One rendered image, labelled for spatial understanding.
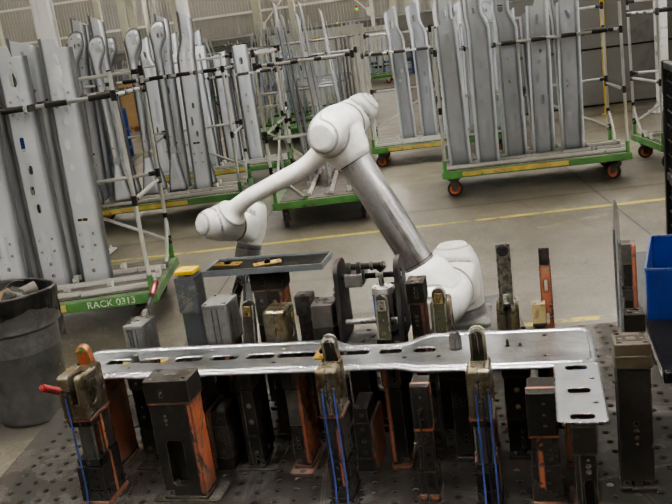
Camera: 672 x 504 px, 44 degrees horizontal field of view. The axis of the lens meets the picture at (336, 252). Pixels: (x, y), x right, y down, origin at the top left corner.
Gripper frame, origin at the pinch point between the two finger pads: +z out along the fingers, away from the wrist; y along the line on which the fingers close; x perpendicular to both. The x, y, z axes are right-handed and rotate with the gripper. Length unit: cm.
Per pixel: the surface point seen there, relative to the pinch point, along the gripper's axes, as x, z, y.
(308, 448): 1, 16, -87
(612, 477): -59, 6, -132
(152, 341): 37, 1, -43
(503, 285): -41, -33, -101
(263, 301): 7, -15, -49
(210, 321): 24, -10, -59
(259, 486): 13, 26, -88
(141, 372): 43, 3, -68
